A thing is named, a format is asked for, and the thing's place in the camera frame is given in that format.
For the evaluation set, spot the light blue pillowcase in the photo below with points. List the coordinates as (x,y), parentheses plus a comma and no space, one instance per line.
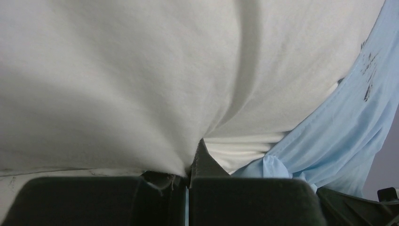
(335,146)

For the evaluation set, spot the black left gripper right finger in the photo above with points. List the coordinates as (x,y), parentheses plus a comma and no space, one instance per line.
(216,198)

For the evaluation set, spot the white pillow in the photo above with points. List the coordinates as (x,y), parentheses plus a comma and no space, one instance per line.
(136,84)

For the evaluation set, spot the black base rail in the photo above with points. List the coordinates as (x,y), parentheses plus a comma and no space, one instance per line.
(340,209)

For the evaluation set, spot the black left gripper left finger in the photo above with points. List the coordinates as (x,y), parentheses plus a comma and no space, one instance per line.
(151,199)

